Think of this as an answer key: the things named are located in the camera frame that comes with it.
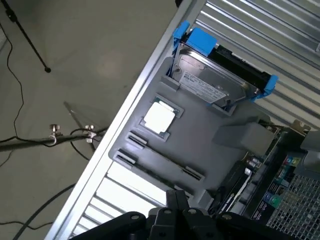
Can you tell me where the grey plastic parts rack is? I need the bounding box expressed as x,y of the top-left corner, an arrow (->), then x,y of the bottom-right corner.
107,56 -> 279,209

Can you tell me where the green computer motherboard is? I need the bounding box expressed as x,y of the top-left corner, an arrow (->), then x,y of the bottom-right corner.
249,128 -> 320,240

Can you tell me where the silver CPU chip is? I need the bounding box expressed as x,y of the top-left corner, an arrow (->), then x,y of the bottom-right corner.
143,101 -> 176,135

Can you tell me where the black pole with metal clamps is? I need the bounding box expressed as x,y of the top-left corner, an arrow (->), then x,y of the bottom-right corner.
0,123 -> 109,154

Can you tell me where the thick black floor cable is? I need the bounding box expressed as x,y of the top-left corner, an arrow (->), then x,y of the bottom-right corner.
0,183 -> 76,240

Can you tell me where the hard disk with blue bracket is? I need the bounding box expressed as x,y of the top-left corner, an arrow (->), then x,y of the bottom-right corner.
171,19 -> 280,112

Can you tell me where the thin black floor cable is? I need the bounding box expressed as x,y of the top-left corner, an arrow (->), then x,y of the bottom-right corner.
0,22 -> 25,143

